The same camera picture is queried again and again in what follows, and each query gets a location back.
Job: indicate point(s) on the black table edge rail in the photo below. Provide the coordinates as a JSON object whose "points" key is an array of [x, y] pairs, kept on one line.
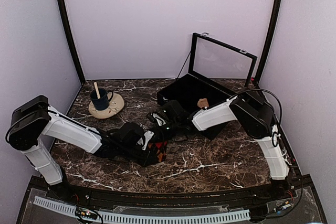
{"points": [[247, 197]]}

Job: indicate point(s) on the tan brown sock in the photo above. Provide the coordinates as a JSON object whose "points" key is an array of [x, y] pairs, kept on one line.
{"points": [[203, 103]]}

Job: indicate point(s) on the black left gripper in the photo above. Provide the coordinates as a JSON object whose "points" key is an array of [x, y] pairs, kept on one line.
{"points": [[146, 161]]}

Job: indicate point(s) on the black glass-lid display box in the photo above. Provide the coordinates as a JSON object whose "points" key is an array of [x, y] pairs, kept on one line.
{"points": [[210, 60]]}

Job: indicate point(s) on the beige ceramic saucer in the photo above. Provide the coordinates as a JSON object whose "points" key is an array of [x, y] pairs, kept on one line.
{"points": [[116, 104]]}

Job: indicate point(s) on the white slotted cable duct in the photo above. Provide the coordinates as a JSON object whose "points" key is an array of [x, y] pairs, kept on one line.
{"points": [[124, 214]]}

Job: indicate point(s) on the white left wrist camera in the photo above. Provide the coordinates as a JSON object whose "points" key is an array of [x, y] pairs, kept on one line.
{"points": [[147, 137]]}

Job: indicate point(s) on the wooden stir stick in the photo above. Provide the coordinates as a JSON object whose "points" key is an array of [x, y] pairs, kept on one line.
{"points": [[97, 90]]}

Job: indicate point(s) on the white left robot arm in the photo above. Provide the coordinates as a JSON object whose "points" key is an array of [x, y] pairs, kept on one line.
{"points": [[36, 118]]}

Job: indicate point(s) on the dark blue mug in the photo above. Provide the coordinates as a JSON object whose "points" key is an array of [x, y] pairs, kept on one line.
{"points": [[103, 102]]}

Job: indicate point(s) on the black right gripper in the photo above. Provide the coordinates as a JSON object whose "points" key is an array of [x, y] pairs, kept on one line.
{"points": [[156, 125]]}

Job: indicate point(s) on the black argyle sock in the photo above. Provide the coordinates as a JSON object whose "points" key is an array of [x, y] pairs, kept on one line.
{"points": [[160, 150]]}

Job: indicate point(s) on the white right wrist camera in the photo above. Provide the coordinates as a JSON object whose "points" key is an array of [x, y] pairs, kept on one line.
{"points": [[158, 119]]}

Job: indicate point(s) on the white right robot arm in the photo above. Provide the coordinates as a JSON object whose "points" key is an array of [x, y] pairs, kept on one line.
{"points": [[252, 111]]}

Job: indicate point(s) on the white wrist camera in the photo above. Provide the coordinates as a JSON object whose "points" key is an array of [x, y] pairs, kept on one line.
{"points": [[158, 119], [147, 137]]}

